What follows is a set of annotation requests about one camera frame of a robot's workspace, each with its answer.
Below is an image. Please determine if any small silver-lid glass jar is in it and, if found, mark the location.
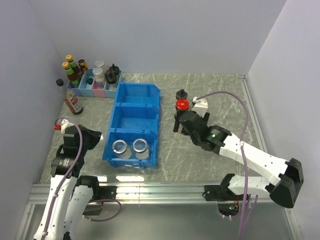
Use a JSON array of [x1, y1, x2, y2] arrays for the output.
[[112, 139, 132, 159]]

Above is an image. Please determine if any large silver-lid glass jar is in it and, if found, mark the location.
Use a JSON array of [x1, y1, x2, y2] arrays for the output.
[[132, 138, 149, 160]]

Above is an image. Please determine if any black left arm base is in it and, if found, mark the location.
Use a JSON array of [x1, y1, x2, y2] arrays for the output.
[[83, 185, 117, 216]]

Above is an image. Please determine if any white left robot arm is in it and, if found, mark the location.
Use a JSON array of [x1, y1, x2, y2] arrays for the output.
[[33, 125, 102, 240]]

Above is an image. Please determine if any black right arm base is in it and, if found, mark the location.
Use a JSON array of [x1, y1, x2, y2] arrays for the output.
[[202, 182, 244, 221]]

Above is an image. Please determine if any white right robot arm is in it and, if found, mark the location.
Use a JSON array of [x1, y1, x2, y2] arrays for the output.
[[179, 111, 304, 209]]

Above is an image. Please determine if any red-lid sauce jar left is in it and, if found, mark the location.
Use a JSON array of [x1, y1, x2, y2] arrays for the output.
[[174, 98, 189, 120]]

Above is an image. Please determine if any black knob-lid jar far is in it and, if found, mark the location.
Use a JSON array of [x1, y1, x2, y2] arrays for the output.
[[175, 89, 188, 100]]

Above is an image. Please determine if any clear bottle red label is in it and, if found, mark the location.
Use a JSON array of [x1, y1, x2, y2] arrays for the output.
[[56, 79, 83, 115]]

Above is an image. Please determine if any blue three-compartment plastic bin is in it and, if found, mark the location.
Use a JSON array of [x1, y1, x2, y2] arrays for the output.
[[102, 82, 161, 169]]

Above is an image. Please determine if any green-neck sauce bottle front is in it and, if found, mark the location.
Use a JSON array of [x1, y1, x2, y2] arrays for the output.
[[62, 61, 80, 88]]

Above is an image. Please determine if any green-neck sauce bottle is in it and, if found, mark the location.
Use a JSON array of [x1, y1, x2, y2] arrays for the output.
[[65, 54, 83, 79], [62, 61, 80, 88]]

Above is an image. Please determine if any pastel compartment organizer tray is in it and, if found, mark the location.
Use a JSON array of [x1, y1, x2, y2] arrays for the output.
[[67, 68, 116, 98]]

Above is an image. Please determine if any small black item in tray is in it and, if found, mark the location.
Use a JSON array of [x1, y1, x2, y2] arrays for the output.
[[86, 78, 94, 85]]

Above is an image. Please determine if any silver-lid jar front tray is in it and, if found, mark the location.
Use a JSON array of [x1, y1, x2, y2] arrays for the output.
[[92, 67, 106, 89]]

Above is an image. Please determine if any silver-lid jar tray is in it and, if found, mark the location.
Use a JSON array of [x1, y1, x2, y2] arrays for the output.
[[94, 60, 108, 75], [92, 67, 106, 89]]

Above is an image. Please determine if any black knob jar front tray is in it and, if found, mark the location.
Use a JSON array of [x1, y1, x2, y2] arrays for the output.
[[106, 72, 118, 91]]

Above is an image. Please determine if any black knob jar tray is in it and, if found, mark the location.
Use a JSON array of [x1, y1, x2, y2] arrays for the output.
[[106, 72, 118, 91], [108, 63, 120, 76]]

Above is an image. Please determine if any green-neck sauce bottle back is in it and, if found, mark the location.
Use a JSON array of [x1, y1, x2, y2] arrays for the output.
[[65, 54, 83, 79]]

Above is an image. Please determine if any black knob jar back tray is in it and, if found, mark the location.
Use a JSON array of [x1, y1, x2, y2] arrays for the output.
[[108, 63, 120, 76]]

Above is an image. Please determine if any silver-lid jar back tray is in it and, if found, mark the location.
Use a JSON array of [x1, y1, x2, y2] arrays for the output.
[[94, 60, 108, 75]]

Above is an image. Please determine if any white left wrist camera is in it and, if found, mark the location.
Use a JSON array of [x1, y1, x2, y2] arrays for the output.
[[54, 119, 73, 134]]

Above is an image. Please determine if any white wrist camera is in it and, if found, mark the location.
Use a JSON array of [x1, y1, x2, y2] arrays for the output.
[[54, 119, 73, 134], [191, 96, 208, 118]]

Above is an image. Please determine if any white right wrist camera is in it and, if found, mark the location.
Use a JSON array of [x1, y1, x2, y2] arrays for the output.
[[191, 96, 208, 118]]

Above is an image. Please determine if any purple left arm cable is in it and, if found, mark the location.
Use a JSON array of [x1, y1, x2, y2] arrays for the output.
[[41, 116, 123, 236]]

